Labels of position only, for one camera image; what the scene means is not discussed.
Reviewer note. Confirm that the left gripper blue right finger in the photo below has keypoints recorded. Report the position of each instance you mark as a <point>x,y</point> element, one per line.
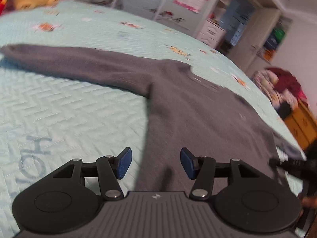
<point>202,171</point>

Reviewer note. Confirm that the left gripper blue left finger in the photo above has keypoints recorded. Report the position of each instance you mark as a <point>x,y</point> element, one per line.
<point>110,169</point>

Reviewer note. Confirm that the dark grey sweater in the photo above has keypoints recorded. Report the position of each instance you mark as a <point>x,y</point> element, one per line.
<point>184,110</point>

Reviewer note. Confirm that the yellow wooden desk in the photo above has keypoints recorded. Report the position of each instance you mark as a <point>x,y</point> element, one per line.
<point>302,124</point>

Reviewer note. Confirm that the teal quilted bee bedspread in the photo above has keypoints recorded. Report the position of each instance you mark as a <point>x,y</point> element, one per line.
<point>45,122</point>

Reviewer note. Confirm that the dark red jacket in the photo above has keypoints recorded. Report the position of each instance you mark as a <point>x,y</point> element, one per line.
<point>287,81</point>

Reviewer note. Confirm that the rolled floral quilt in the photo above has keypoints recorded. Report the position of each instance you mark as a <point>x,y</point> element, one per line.
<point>266,80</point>

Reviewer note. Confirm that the white room door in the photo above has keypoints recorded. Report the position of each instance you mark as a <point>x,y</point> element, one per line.
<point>258,29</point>

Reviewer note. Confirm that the white drawer cabinet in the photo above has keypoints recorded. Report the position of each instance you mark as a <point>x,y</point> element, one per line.
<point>211,34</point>

